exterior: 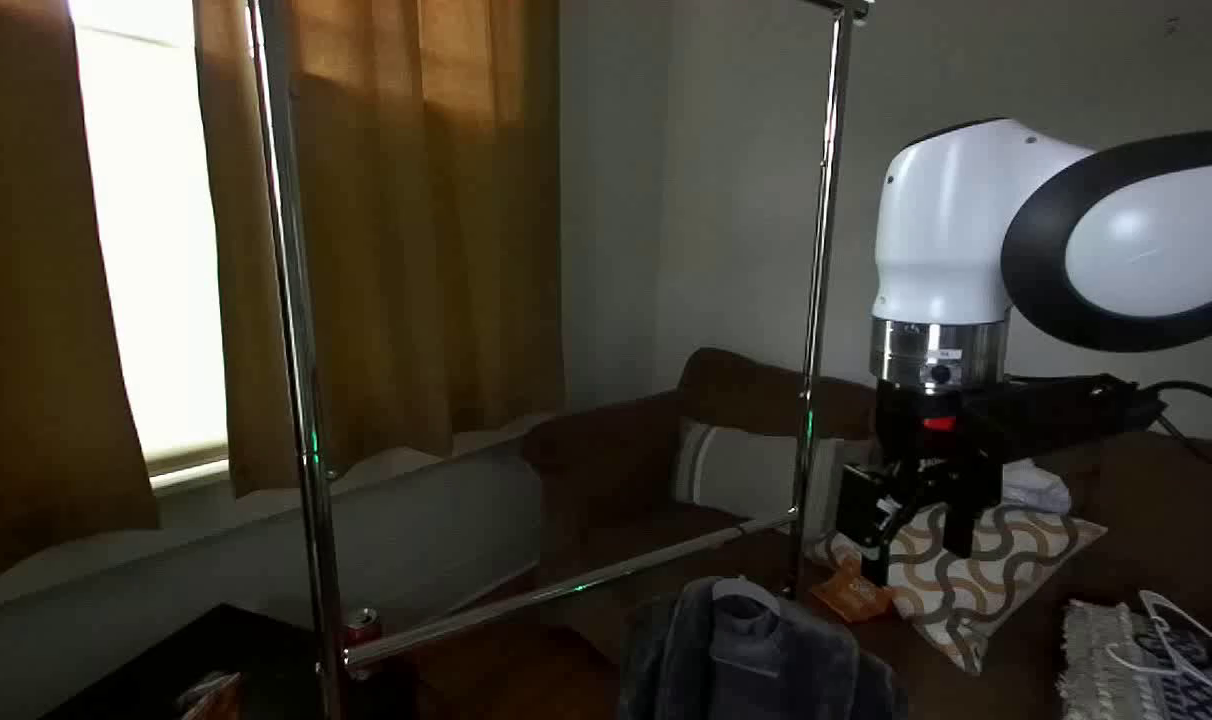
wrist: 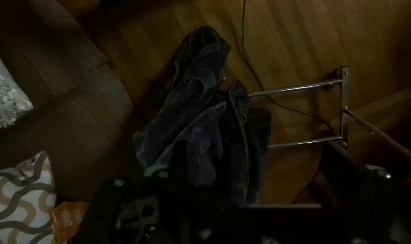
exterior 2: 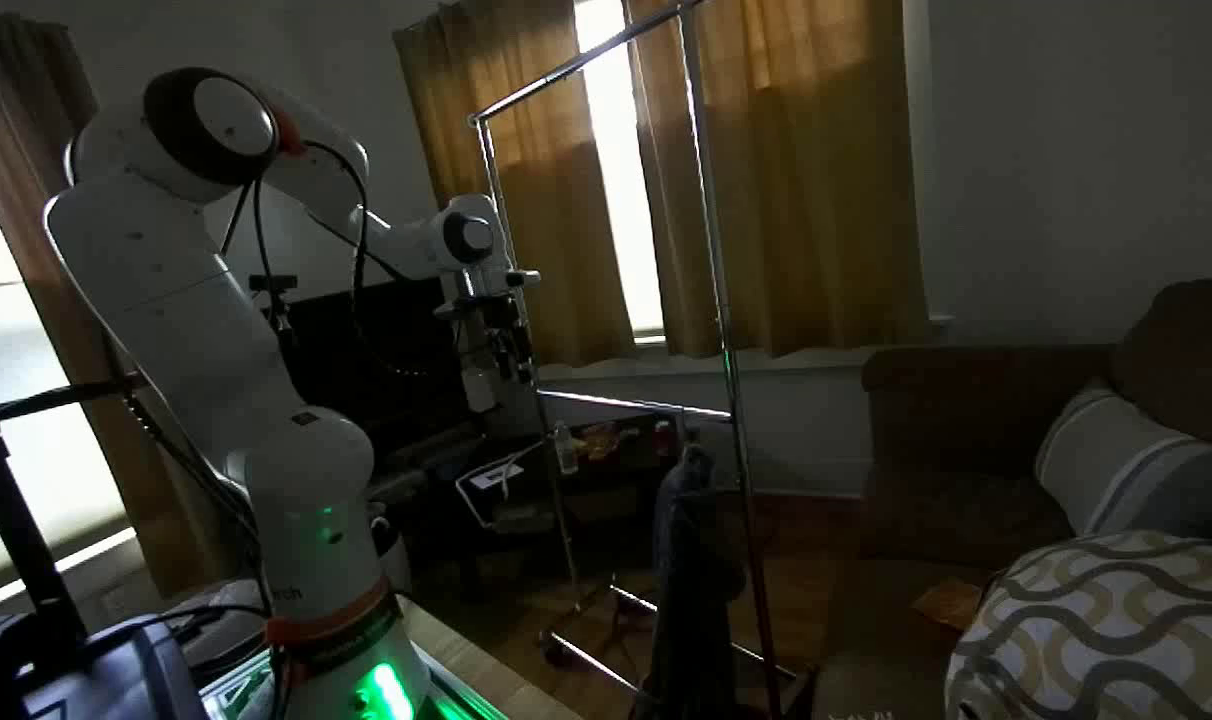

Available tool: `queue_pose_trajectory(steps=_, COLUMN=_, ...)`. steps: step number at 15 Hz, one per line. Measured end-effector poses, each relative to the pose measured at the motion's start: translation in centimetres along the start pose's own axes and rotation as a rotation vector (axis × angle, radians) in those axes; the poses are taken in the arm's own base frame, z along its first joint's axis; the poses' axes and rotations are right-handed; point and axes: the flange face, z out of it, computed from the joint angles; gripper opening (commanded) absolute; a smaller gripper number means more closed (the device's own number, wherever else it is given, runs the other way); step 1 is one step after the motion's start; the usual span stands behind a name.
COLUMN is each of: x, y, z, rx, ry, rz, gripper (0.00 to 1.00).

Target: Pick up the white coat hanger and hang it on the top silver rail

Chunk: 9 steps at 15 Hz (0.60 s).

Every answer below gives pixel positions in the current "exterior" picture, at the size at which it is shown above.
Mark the dark grey hanging garment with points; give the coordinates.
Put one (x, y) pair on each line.
(731, 651)

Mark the brown sofa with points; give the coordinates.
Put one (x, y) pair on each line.
(611, 493)

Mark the mustard curtain left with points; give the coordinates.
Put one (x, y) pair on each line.
(69, 453)

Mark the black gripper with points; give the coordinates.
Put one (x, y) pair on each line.
(922, 453)

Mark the white striped cushion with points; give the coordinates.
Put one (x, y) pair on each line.
(749, 472)

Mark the white plastic coat hanger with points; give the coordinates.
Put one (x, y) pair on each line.
(1168, 651)

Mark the silver clothes rack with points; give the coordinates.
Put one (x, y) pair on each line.
(284, 217)

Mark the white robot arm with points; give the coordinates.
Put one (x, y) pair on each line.
(984, 227)

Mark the patterned beige pillow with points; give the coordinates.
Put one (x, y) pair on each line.
(963, 600)

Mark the mustard curtain right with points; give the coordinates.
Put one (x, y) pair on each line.
(429, 196)

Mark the mustard curtain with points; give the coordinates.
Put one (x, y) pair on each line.
(69, 453)
(429, 196)

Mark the white knitted cloth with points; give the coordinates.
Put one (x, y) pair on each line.
(1103, 667)

